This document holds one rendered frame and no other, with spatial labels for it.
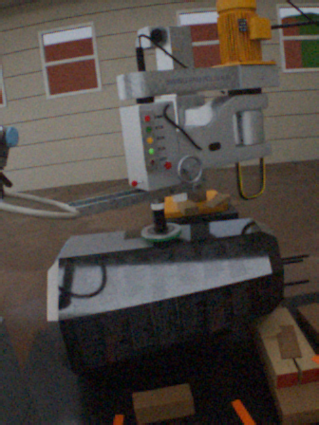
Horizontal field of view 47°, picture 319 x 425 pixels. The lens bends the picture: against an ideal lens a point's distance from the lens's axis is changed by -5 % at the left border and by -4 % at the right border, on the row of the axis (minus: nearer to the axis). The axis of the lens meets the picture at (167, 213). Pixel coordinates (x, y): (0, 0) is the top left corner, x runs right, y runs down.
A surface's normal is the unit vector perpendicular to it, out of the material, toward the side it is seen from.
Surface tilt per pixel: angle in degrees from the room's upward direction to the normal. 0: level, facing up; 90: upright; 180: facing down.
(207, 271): 45
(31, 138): 90
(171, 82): 90
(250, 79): 90
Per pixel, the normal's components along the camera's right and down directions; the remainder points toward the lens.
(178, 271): -0.03, -0.47
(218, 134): 0.51, 0.19
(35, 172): 0.00, 0.29
